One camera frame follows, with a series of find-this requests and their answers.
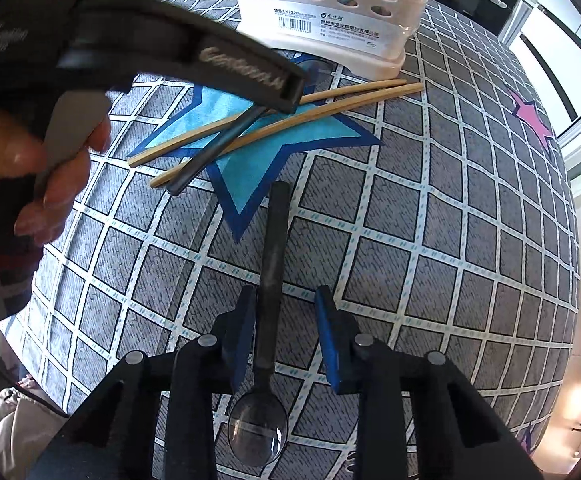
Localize white refrigerator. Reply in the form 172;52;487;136
501;0;581;136

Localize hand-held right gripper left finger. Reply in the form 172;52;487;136
45;285;258;480

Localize person's beige trousers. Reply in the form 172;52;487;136
0;385;66;480

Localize beige plastic utensil holder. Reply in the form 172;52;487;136
229;0;444;81

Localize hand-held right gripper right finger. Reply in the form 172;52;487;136
315;285;544;480

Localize person's left hand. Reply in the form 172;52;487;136
0;110;112;246

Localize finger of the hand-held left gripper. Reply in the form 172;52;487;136
70;0;307;113

